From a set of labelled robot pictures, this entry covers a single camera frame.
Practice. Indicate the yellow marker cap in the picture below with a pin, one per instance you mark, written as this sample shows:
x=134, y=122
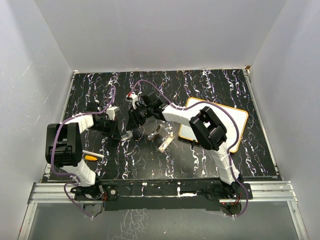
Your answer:
x=90, y=158

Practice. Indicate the orange framed whiteboard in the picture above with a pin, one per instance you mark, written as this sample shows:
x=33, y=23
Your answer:
x=233, y=119

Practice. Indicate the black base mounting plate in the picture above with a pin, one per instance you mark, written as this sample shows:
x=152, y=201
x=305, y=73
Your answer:
x=168, y=194

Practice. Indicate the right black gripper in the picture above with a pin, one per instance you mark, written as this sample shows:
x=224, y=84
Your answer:
x=134, y=121

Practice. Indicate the white marker pen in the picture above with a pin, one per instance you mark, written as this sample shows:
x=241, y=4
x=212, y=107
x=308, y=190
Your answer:
x=93, y=154

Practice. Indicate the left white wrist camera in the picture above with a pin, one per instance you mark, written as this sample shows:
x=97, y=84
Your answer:
x=111, y=113

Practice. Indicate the aluminium frame rail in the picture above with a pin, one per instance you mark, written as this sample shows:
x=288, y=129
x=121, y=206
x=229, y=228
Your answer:
x=262, y=191

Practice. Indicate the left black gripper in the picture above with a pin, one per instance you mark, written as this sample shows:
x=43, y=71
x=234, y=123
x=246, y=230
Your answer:
x=114, y=131

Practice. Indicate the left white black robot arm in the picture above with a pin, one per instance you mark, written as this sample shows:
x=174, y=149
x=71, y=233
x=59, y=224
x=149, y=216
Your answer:
x=64, y=150

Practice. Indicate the beige stapler top cover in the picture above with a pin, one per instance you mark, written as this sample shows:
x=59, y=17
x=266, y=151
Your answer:
x=128, y=135

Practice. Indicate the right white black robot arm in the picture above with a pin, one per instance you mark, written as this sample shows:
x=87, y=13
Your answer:
x=209, y=130

